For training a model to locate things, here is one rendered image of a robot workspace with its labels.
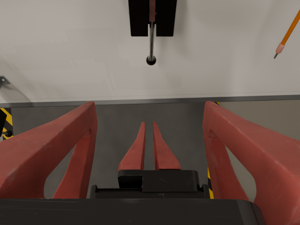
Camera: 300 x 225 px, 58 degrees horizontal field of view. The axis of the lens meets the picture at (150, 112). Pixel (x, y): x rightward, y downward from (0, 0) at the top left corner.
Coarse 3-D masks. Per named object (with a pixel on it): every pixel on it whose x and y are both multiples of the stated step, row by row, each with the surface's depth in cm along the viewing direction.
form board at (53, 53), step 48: (0, 0) 34; (48, 0) 34; (96, 0) 34; (192, 0) 34; (240, 0) 34; (288, 0) 34; (0, 48) 41; (48, 48) 41; (96, 48) 41; (144, 48) 41; (192, 48) 41; (240, 48) 41; (288, 48) 41; (0, 96) 53; (48, 96) 53; (96, 96) 53; (144, 96) 53; (192, 96) 53
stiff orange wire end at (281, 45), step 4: (296, 16) 23; (296, 20) 23; (292, 24) 24; (296, 24) 24; (292, 28) 24; (288, 32) 25; (284, 36) 25; (288, 36) 25; (284, 40) 25; (280, 44) 26; (284, 44) 26; (280, 48) 26; (276, 52) 27; (280, 52) 27; (276, 56) 27
